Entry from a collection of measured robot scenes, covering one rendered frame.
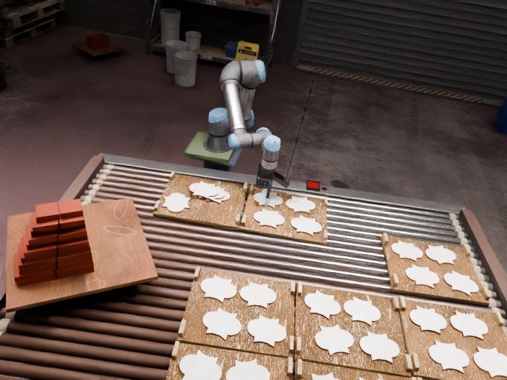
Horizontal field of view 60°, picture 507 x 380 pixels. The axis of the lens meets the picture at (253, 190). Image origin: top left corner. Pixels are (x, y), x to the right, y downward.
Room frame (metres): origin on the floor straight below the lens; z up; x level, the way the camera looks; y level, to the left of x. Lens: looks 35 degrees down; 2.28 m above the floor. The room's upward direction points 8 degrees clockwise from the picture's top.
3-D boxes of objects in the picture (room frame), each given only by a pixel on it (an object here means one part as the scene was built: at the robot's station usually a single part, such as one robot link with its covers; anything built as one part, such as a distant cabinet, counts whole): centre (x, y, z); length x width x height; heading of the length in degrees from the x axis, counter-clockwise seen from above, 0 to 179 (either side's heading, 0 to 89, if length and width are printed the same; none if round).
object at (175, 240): (1.46, -0.14, 0.90); 1.95 x 0.05 x 0.05; 89
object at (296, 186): (2.04, -0.15, 0.89); 2.08 x 0.09 x 0.06; 89
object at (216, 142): (2.38, 0.26, 0.95); 0.15 x 0.15 x 0.10
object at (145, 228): (1.51, -0.14, 0.90); 1.95 x 0.05 x 0.05; 89
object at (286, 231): (1.75, -0.18, 0.93); 0.41 x 0.35 x 0.02; 87
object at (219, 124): (2.38, 0.26, 1.07); 0.13 x 0.12 x 0.14; 110
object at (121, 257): (1.23, 0.64, 1.03); 0.50 x 0.50 x 0.02; 28
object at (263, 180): (1.83, -0.05, 1.08); 0.09 x 0.08 x 0.12; 87
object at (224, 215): (1.77, 0.24, 0.93); 0.41 x 0.35 x 0.02; 88
